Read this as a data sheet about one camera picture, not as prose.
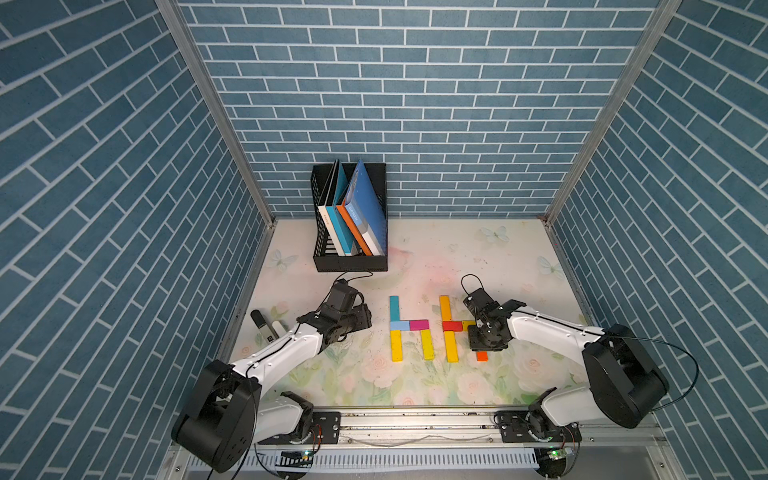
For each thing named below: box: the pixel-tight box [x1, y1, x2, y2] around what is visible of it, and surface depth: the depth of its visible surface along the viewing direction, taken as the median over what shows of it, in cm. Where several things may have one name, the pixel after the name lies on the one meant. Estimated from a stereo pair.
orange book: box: [336, 203, 373, 257], surface depth 91 cm
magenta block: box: [409, 320, 429, 331], surface depth 93 cm
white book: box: [318, 160, 347, 257], surface depth 89 cm
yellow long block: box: [390, 330, 403, 362], surface depth 89 cm
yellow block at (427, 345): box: [420, 329, 435, 361], surface depth 89 cm
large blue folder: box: [344, 159, 387, 256], surface depth 93 cm
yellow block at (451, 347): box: [444, 331, 460, 363], surface depth 89 cm
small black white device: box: [250, 309, 276, 344], surface depth 88 cm
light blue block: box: [390, 320, 410, 331], surface depth 93 cm
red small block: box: [442, 321, 463, 332], surface depth 93 cm
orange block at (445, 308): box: [439, 295, 453, 322], surface depth 98 cm
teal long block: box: [389, 295, 400, 322], surface depth 98 cm
